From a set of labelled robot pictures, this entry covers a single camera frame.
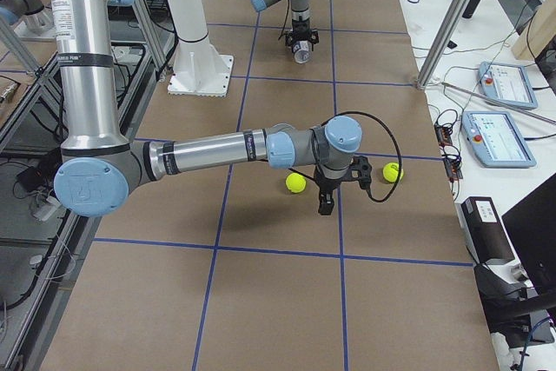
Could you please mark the black box on desk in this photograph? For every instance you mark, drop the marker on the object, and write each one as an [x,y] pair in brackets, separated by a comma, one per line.
[488,238]

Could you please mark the aluminium frame post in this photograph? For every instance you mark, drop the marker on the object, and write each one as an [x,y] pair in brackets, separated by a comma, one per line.
[447,28]

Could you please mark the black computer monitor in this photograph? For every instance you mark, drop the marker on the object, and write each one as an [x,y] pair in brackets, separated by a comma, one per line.
[530,225]

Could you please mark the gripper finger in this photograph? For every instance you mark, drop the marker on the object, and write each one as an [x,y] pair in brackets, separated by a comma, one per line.
[290,39]
[323,203]
[328,203]
[313,39]

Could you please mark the white pedestal base plate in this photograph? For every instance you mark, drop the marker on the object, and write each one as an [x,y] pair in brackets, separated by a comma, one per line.
[199,70]

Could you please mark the teach pendant far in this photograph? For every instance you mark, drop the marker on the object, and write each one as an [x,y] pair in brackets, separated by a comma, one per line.
[508,83]

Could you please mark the white blue tennis ball can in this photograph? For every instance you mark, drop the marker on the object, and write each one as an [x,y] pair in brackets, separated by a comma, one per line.
[301,51]

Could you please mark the teach pendant near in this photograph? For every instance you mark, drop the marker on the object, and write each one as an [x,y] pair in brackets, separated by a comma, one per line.
[496,140]

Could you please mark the teach pendant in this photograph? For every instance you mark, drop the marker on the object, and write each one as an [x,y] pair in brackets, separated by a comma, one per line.
[496,140]
[508,83]

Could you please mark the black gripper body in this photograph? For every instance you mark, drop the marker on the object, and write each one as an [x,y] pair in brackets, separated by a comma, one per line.
[327,186]
[301,32]

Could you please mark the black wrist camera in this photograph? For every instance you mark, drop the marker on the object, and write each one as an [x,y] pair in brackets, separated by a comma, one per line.
[360,171]

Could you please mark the metal rod green tip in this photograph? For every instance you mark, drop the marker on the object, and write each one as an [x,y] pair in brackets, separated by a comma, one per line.
[499,103]

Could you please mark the yellow tennis ball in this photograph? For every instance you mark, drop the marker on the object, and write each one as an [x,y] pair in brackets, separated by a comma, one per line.
[392,172]
[295,183]

